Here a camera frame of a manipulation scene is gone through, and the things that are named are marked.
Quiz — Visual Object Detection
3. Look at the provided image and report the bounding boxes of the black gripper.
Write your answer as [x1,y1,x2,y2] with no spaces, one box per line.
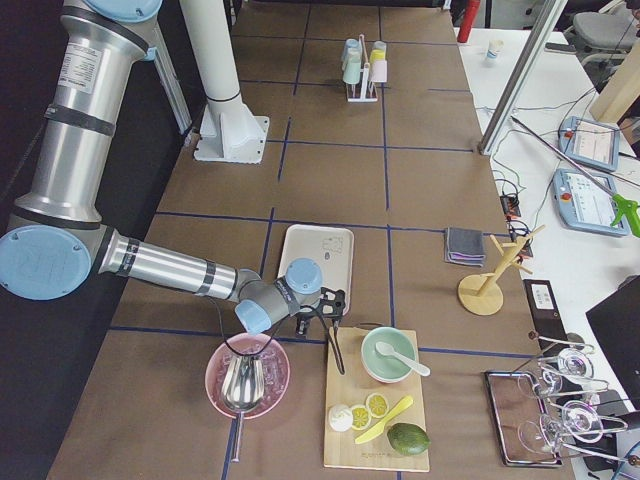
[295,287,346,336]

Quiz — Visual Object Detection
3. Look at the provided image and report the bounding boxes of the beige rabbit tray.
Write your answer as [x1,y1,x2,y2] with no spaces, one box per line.
[277,224,354,313]

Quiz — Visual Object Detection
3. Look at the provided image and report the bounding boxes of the green cup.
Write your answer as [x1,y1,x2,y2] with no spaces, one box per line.
[342,57,361,85]

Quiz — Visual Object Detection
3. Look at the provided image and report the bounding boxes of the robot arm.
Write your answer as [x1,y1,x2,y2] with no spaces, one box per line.
[1,1,345,334]

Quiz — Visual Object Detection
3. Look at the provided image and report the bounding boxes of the pink cup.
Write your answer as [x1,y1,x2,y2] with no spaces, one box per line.
[369,60,388,84]

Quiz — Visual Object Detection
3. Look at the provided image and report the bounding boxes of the beige cup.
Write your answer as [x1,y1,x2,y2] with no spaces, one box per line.
[342,48,361,70]

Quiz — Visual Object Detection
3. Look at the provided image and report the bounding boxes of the yellow cup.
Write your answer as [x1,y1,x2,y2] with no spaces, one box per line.
[369,49,386,65]

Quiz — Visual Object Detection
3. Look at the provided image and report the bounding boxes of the blue cup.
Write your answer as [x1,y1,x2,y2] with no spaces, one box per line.
[344,38,360,51]

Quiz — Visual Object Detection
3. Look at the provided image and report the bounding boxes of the grey cup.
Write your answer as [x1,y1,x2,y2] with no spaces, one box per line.
[373,40,387,52]

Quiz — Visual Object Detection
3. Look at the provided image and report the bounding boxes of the white paper cup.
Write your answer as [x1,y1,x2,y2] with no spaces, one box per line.
[485,39,504,66]

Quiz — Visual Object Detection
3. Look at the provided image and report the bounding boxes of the white plastic spoon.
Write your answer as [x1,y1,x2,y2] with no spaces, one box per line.
[375,341,431,377]

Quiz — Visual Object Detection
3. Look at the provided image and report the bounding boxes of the green bowl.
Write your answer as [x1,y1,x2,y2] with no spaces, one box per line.
[361,327,418,383]

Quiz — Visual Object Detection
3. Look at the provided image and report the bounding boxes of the pink ice bowl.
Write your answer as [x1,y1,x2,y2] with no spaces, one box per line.
[205,333,290,419]

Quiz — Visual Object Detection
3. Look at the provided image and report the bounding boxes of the lemon slice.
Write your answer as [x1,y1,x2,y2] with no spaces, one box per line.
[365,392,390,419]
[350,404,372,431]

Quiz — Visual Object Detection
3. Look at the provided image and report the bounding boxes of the white egg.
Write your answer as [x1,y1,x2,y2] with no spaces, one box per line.
[327,404,353,432]

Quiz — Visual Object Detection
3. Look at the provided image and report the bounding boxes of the metal ice scoop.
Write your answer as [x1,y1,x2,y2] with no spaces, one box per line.
[221,355,264,462]

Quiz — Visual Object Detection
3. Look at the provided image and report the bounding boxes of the wooden cutting board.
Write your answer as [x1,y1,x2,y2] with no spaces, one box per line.
[322,326,431,473]

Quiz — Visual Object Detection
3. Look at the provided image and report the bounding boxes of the yellow plastic knife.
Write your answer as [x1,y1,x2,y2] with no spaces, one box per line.
[354,395,414,445]

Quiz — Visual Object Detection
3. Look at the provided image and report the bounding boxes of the grey folded cloth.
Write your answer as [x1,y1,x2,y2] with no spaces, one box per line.
[444,227,486,267]

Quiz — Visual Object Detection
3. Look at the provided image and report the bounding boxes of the wooden mug tree stand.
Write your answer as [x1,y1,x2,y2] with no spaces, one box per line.
[457,225,545,316]

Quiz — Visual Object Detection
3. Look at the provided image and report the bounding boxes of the green avocado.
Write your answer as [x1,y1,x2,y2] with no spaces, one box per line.
[387,423,431,456]

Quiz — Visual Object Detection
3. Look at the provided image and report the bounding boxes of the black box with label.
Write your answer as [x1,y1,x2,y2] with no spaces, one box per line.
[523,279,567,340]

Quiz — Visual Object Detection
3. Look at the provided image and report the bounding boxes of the wine glass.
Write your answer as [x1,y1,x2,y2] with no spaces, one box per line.
[516,347,609,400]
[517,400,629,454]

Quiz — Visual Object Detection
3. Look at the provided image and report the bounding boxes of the lower teach pendant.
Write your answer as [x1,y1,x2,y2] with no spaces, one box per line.
[553,169,630,237]

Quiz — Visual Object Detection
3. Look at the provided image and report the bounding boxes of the teach pendant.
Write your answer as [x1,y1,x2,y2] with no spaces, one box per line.
[553,169,630,237]
[558,116,620,173]

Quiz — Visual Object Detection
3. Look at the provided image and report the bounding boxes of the upper teach pendant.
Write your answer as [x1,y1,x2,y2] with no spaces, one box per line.
[558,116,620,173]

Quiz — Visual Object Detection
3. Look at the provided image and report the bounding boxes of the office chair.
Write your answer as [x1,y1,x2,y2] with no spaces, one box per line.
[563,1,639,67]

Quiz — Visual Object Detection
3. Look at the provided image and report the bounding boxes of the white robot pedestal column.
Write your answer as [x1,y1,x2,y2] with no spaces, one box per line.
[180,0,270,164]

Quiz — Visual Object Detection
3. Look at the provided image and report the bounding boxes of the white wire cup rack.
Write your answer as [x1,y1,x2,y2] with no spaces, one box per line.
[342,34,378,103]

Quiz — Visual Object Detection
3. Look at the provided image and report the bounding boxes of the green handled grabber stick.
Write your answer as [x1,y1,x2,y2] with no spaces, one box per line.
[511,116,640,237]

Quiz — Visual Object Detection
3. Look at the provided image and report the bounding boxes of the aluminium frame post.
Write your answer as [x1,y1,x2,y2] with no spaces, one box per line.
[478,0,567,156]

